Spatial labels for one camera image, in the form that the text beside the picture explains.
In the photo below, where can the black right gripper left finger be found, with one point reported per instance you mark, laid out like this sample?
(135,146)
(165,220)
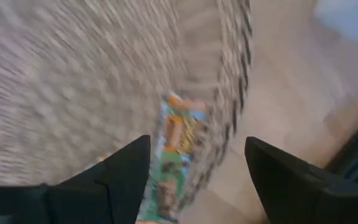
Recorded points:
(104,193)

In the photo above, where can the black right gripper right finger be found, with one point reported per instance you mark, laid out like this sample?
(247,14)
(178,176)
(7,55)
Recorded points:
(306,196)

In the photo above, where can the green orange granola bar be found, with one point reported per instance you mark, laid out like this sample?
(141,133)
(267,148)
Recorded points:
(179,133)

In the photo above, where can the round woven basket tray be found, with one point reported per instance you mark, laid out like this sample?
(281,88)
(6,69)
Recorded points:
(73,77)

